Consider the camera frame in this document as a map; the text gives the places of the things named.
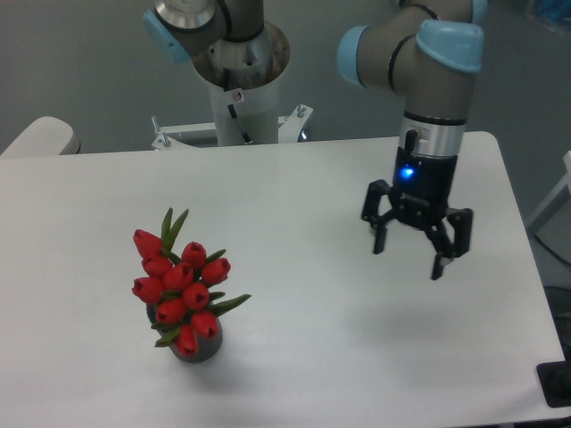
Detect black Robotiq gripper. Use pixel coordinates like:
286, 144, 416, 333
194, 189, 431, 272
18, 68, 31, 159
361, 147, 474, 281

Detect red tulip bouquet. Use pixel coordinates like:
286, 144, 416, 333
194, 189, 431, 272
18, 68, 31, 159
131, 207, 253, 358

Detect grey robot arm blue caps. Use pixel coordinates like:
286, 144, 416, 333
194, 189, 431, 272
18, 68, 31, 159
144, 1, 487, 278

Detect dark grey ribbed vase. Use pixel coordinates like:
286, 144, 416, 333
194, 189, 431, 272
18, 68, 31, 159
146, 305, 223, 364

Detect black box at table edge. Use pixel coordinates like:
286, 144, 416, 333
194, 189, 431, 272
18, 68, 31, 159
536, 361, 570, 408

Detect beige chair back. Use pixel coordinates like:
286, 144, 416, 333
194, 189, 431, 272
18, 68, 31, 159
1, 116, 81, 159

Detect white frame at right edge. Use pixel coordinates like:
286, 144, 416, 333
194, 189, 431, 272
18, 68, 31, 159
525, 152, 570, 235

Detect white pedestal base frame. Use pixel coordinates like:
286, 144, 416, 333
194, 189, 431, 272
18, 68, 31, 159
151, 103, 314, 151

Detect black cable on pedestal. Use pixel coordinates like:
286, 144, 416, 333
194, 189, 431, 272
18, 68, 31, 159
221, 67, 254, 146

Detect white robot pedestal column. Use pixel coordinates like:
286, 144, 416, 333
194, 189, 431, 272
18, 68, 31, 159
190, 21, 292, 146

